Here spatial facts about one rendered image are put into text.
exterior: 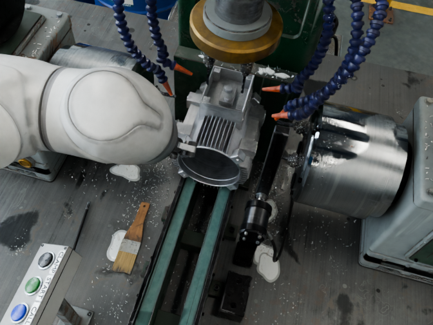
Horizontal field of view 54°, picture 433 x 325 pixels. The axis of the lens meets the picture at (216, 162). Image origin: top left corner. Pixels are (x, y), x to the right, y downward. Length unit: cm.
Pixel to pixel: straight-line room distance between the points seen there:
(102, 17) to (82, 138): 132
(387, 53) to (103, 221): 235
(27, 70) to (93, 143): 13
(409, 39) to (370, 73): 164
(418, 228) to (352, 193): 17
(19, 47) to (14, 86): 59
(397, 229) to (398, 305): 25
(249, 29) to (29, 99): 44
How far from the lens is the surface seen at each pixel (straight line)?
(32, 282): 87
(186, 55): 105
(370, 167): 94
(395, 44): 318
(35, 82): 51
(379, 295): 121
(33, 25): 113
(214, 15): 82
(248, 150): 97
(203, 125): 98
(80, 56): 104
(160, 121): 47
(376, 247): 112
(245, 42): 81
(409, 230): 104
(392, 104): 158
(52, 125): 49
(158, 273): 99
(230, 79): 104
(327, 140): 92
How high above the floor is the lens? 186
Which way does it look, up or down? 57 degrees down
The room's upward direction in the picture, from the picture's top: 7 degrees clockwise
